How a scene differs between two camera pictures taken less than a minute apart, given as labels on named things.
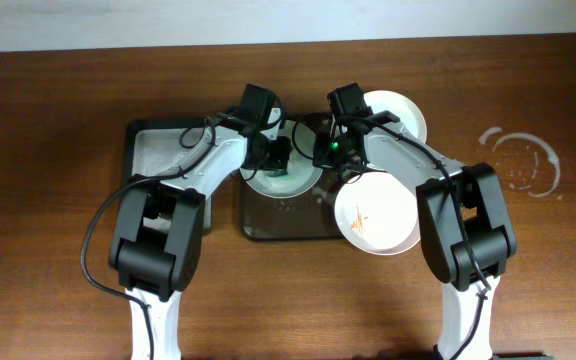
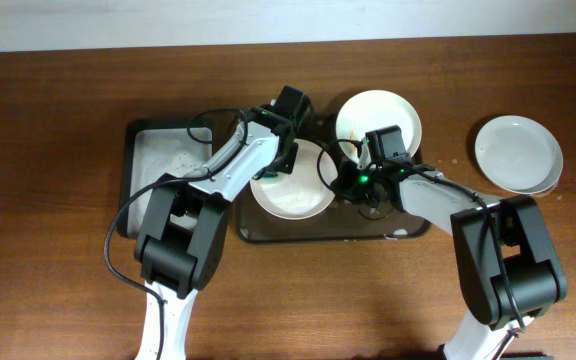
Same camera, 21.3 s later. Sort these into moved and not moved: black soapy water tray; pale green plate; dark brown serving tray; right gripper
Moved: pale green plate; right gripper
Not moved: dark brown serving tray; black soapy water tray
